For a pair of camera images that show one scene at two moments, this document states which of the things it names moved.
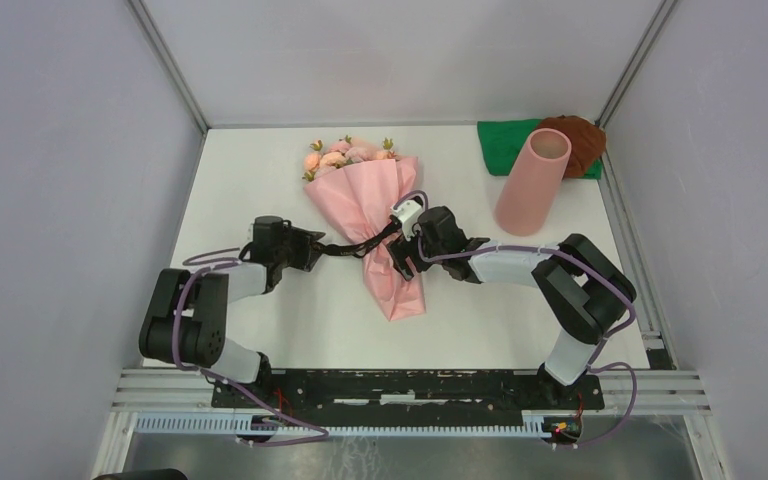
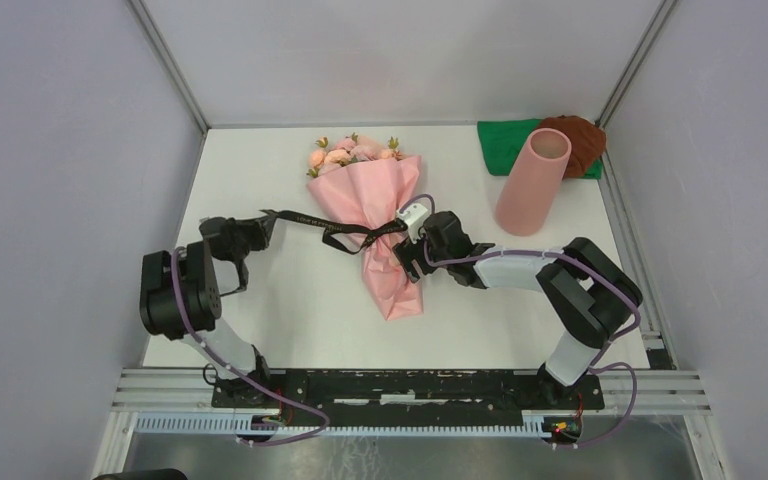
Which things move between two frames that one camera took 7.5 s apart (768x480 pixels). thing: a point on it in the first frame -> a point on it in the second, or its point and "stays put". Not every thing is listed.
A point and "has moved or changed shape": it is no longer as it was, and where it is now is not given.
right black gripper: [399, 251] stays put
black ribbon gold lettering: [345, 249] has moved or changed shape
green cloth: [504, 141] stays put
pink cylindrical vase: [527, 198] stays put
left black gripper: [302, 239] -> [260, 228]
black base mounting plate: [405, 396] stays put
